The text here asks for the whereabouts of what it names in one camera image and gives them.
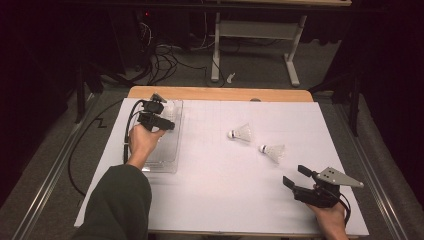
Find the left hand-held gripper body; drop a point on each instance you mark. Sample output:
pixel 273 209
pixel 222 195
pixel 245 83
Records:
pixel 146 118

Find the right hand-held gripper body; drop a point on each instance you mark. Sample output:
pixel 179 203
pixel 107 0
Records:
pixel 320 196

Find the white plastic shuttlecock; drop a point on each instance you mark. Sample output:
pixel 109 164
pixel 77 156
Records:
pixel 275 151
pixel 242 133
pixel 169 111

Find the clear plastic tray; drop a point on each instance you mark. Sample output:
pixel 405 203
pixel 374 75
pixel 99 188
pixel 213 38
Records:
pixel 170 146

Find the person's left hand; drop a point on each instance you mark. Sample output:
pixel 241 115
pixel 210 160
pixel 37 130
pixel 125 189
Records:
pixel 141 145

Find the person's right hand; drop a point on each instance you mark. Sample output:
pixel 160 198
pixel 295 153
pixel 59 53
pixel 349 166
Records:
pixel 331 221

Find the black metal stand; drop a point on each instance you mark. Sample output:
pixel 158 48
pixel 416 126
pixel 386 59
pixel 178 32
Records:
pixel 80 93
pixel 355 106

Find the small white floor scrap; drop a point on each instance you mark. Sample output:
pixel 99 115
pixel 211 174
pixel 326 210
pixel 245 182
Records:
pixel 230 78

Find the black computer tower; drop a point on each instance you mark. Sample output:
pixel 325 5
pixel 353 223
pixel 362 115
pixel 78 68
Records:
pixel 166 26

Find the dark curtain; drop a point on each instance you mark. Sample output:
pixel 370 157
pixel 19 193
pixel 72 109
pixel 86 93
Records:
pixel 393 83
pixel 33 83

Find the aluminium floor rail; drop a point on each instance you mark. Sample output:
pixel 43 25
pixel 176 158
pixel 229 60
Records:
pixel 380 200
pixel 46 190

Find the white frame desk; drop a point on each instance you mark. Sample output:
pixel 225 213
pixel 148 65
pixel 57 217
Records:
pixel 256 29

